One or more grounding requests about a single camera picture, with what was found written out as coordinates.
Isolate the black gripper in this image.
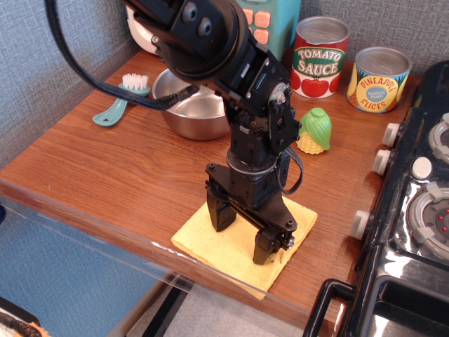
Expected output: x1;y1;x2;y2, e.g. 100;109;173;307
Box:
206;154;297;265

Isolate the yellow towel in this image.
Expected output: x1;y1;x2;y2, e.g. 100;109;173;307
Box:
171;197;318;300

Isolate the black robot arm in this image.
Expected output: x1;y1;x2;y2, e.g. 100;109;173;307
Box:
128;1;300;265

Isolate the toy corn cob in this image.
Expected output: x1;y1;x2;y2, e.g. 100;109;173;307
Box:
297;107;332;154

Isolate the steel bowl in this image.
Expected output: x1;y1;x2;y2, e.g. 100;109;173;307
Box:
152;70;229;141

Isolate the black toy stove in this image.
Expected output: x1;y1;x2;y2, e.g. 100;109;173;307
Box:
304;61;448;336

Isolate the teal dish brush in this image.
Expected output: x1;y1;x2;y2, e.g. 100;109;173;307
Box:
93;74;151;127

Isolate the clear acrylic table guard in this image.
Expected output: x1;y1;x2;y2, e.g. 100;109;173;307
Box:
1;174;309;328

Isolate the tomato sauce can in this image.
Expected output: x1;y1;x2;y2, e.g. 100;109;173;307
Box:
290;16;350;98

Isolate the pineapple slices can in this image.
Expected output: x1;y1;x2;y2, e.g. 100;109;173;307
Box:
347;46;412;114

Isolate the toy microwave teal white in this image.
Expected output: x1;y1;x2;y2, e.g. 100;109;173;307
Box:
126;1;301;67

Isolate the orange fuzzy object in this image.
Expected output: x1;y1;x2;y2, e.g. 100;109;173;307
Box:
1;318;49;337

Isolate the black braided cable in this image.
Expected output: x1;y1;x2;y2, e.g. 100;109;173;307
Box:
43;0;201;112

